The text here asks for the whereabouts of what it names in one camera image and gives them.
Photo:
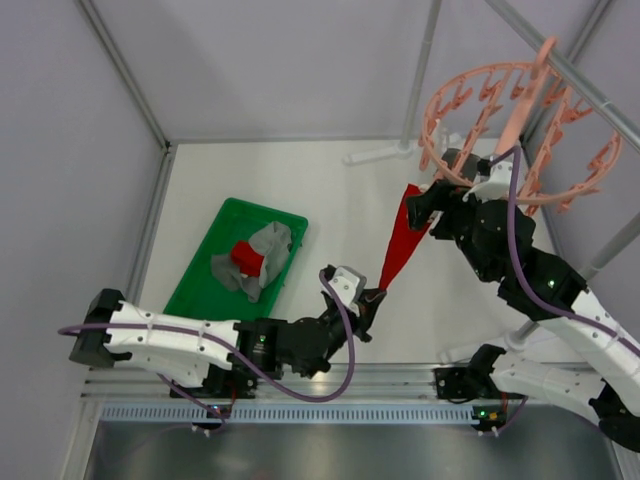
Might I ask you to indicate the light grey sock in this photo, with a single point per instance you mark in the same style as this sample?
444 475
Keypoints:
273 242

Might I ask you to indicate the slotted white cable duct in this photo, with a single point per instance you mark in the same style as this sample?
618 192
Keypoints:
273 413

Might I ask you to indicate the right black mount plate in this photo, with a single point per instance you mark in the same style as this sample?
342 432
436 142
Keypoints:
451 385

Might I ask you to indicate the black mount plate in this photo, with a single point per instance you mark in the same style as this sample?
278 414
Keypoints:
223 384
451 385

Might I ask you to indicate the pink round clip hanger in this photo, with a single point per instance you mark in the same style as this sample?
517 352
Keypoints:
537 80

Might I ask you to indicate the green plastic tray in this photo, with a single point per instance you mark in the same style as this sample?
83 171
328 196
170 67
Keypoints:
200 296

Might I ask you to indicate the red santa sock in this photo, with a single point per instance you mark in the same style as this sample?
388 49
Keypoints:
402 243

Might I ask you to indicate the left black mount plate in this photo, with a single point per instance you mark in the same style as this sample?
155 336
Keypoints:
223 384

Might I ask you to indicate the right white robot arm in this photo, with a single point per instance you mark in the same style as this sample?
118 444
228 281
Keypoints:
551 294

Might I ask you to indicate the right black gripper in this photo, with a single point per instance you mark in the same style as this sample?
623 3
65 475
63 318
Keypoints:
441 215

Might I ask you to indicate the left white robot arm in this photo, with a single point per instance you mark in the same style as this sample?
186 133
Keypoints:
207 356

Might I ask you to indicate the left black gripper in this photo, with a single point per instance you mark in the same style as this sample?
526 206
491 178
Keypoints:
361 315

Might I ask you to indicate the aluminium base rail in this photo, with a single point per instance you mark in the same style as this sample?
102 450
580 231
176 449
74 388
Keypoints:
369 382

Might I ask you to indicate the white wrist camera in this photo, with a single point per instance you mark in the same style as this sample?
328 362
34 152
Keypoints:
492 179
348 285

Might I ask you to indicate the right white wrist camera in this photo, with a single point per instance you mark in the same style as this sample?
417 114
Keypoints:
492 179

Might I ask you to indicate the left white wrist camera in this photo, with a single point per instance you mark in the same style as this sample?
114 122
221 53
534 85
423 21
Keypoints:
348 285

